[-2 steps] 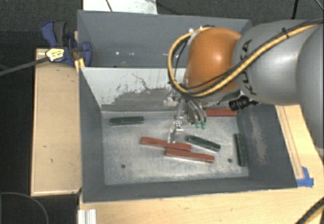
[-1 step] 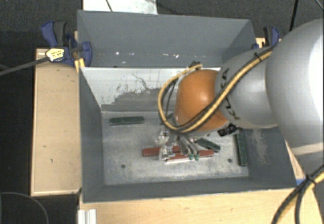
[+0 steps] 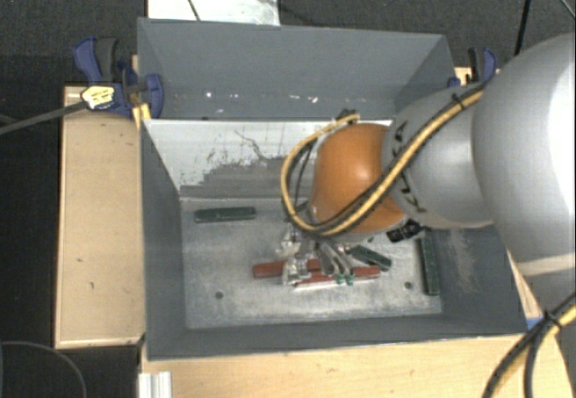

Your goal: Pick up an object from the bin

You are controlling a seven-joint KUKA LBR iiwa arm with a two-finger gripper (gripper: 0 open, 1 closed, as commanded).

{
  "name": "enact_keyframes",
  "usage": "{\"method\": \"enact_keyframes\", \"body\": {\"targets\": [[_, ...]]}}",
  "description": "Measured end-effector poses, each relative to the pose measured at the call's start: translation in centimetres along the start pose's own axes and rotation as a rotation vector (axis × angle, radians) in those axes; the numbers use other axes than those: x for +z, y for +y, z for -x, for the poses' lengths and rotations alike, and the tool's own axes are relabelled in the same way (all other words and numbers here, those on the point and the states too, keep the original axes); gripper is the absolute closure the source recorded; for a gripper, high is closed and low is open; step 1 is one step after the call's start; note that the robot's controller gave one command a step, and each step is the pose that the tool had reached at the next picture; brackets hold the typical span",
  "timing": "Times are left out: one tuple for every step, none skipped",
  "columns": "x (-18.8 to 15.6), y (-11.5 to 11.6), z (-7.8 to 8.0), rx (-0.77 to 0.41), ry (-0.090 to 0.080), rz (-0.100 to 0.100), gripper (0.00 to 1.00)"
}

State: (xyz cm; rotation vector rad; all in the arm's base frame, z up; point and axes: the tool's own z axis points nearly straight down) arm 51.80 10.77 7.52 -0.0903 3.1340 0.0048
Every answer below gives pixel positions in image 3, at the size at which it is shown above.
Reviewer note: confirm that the black cylinder on white bracket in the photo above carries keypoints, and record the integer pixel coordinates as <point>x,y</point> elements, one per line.
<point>403,232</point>

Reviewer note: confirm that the grey metal bin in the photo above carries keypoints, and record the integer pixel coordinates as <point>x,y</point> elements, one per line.
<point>216,252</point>

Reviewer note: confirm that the dark green flat block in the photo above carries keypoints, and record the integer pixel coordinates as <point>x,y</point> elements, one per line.
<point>430,268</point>
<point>371,256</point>
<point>225,214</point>

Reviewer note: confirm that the red-brown flat block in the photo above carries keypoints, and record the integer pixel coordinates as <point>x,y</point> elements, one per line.
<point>266,270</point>
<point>366,272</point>

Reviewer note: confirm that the pale wood flat board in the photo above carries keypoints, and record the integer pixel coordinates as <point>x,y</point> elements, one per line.
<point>99,225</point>

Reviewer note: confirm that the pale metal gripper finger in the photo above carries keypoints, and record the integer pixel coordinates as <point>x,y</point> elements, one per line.
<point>294,271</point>
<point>289,245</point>

